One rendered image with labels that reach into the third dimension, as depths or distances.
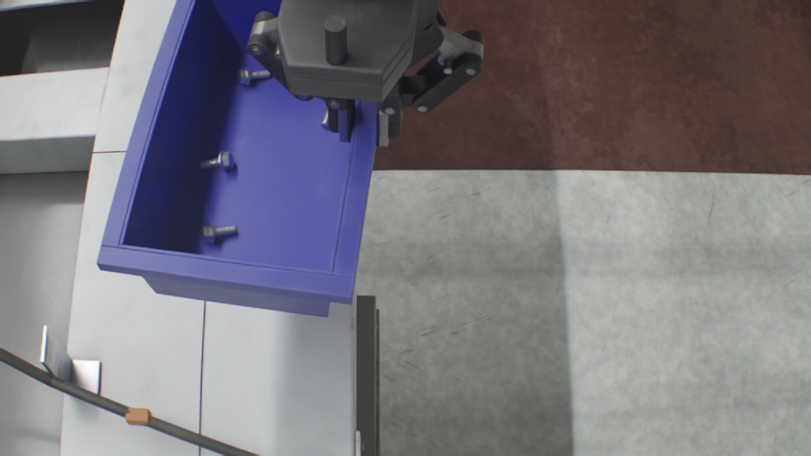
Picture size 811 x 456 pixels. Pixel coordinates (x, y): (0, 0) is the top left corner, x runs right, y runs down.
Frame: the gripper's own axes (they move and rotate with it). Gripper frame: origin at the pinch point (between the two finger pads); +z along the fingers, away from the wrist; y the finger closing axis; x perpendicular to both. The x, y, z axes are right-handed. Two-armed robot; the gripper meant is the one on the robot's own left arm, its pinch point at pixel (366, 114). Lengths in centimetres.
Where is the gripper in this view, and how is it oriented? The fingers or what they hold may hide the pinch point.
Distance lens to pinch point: 61.5
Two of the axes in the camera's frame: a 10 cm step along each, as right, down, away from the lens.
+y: -9.9, -1.1, 0.4
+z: -0.1, 4.6, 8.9
